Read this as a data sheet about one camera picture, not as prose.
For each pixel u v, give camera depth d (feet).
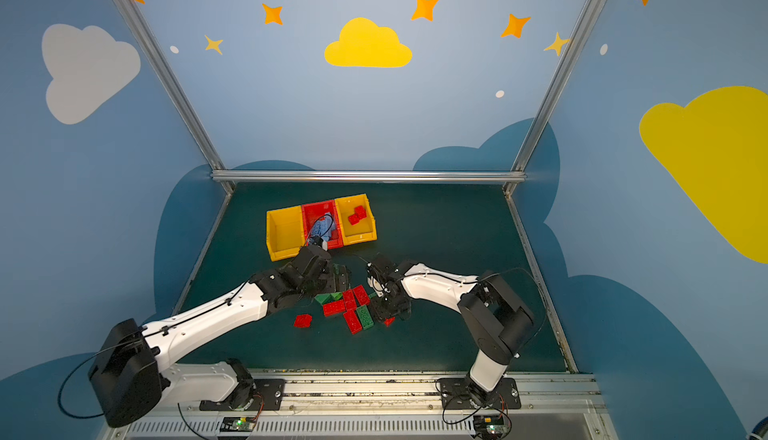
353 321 2.83
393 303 2.46
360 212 3.65
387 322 2.81
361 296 2.99
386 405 2.41
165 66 2.82
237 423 2.32
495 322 1.51
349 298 2.97
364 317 2.83
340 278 2.46
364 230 3.49
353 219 3.65
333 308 2.89
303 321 2.78
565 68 2.82
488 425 2.35
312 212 3.62
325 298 2.90
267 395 2.46
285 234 3.50
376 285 2.57
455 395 2.46
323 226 3.44
